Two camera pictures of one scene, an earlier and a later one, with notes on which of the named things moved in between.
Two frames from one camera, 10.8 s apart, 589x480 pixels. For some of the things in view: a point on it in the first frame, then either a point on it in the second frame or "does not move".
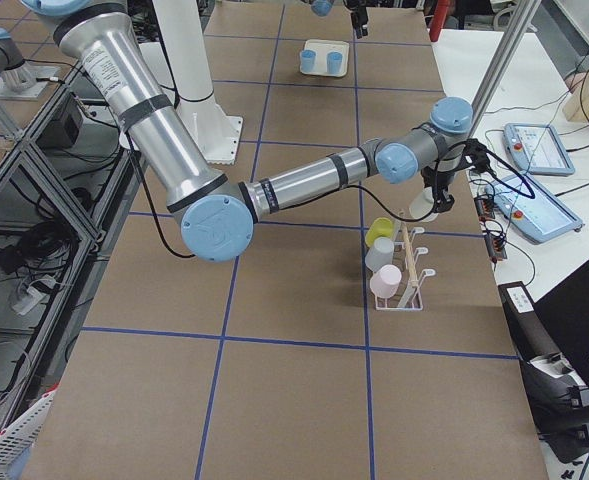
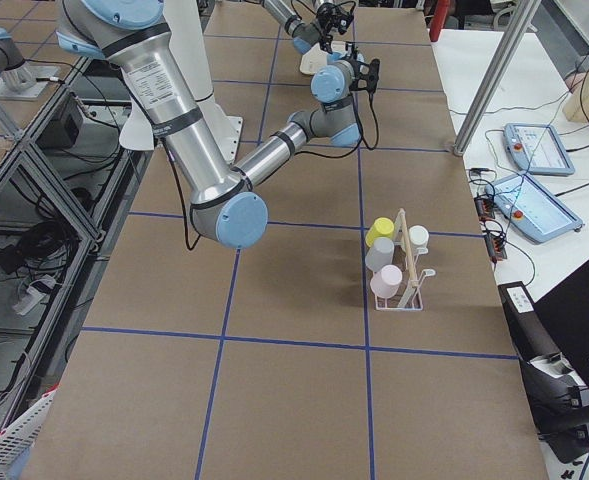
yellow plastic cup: x=378 y=228 does not move
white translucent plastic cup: x=381 y=254 does not move
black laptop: x=565 y=348 does not move
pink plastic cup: x=385 y=282 does not move
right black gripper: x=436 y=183 -> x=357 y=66
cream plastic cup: x=423 y=204 -> x=418 y=236
